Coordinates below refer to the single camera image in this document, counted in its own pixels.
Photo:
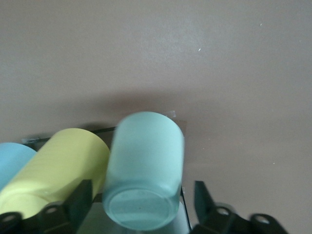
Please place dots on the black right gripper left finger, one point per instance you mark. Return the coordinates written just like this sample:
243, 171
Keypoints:
61, 219

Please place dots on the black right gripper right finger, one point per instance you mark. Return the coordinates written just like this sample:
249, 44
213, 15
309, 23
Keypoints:
214, 219

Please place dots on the light blue cup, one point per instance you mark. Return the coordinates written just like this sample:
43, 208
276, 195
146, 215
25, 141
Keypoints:
12, 163

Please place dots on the mint green cup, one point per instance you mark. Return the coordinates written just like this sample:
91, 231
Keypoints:
146, 165

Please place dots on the yellow cup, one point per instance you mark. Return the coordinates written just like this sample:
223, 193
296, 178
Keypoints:
61, 165

